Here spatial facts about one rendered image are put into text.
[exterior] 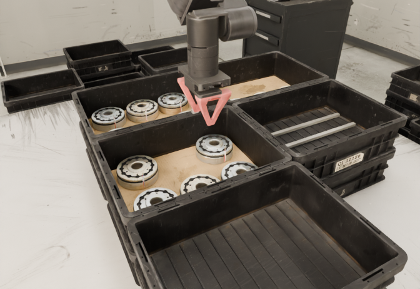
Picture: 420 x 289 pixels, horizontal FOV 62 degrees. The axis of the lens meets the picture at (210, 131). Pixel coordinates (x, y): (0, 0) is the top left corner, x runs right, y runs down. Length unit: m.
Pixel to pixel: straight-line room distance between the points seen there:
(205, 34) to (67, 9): 3.40
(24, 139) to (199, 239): 0.87
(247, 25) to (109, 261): 0.63
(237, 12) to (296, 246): 0.47
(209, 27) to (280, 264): 0.47
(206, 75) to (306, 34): 1.93
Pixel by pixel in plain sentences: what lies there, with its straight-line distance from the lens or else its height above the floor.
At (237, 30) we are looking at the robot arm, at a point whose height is 1.23.
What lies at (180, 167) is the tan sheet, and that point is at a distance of 0.94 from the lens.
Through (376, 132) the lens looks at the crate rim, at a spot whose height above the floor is 0.92.
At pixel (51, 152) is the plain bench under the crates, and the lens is 1.32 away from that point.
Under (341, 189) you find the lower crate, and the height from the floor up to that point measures 0.75.
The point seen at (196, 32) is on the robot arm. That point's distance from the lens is 0.61.
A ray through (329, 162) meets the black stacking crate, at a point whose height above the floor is 0.87.
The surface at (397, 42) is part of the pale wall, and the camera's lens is 4.35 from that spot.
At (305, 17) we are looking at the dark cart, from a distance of 2.48.
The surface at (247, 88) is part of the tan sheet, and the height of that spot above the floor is 0.83.
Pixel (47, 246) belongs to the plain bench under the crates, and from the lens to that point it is 1.00.
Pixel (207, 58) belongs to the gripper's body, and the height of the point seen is 1.19.
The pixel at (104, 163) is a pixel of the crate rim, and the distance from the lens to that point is 0.82.
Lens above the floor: 1.41
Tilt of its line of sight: 33 degrees down
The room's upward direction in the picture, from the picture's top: straight up
